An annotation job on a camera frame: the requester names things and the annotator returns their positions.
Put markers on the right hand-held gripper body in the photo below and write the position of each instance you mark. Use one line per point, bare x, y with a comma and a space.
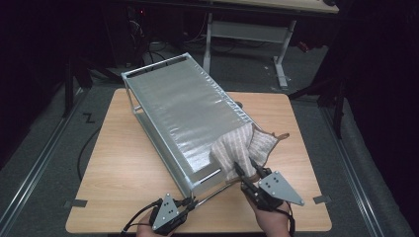
276, 187

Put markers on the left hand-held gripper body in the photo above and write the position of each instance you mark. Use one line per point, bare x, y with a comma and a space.
166, 214

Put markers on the striped beige towel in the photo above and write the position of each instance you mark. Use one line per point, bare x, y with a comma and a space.
237, 148

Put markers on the two-tier metal rack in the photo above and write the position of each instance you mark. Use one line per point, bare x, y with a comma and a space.
184, 102

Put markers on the person's left hand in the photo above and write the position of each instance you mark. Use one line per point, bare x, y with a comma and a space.
145, 230

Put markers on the person's right hand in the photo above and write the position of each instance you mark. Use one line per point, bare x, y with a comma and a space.
273, 223

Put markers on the grey tape piece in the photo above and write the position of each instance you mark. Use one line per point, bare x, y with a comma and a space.
321, 199
76, 203

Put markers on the black metal stand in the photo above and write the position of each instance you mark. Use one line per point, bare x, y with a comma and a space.
68, 89
338, 108

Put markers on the small red object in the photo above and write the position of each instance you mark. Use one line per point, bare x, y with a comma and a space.
303, 46

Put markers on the white-legged desk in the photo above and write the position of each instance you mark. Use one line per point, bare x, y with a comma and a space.
250, 32

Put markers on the dark computer tower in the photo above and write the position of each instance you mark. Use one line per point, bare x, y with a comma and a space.
136, 29

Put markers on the metal floor rail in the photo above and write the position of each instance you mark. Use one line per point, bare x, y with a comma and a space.
353, 173
36, 166

